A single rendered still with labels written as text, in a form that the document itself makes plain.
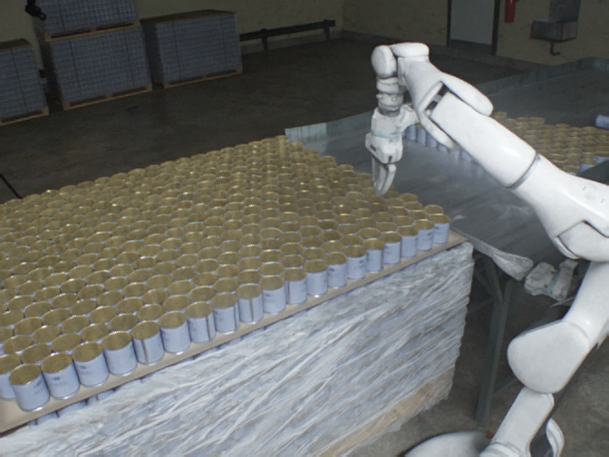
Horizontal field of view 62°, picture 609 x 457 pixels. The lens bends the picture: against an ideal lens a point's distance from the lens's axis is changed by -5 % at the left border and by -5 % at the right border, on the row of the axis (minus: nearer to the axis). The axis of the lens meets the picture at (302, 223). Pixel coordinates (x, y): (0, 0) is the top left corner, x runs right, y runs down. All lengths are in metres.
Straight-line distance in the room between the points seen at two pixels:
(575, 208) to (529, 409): 0.72
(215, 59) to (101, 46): 1.88
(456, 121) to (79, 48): 7.99
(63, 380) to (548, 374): 1.08
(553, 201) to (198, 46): 8.55
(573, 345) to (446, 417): 1.48
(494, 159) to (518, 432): 0.89
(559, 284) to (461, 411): 1.30
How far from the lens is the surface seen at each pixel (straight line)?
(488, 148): 0.88
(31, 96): 8.60
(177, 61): 9.12
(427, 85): 0.95
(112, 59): 8.82
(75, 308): 1.47
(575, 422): 2.81
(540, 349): 1.32
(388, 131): 1.28
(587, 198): 0.92
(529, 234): 1.91
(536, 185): 0.89
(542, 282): 1.56
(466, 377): 2.88
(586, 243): 0.95
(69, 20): 8.61
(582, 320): 1.26
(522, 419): 1.54
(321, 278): 1.45
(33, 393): 1.28
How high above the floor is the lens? 1.98
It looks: 28 degrees down
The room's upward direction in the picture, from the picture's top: 4 degrees counter-clockwise
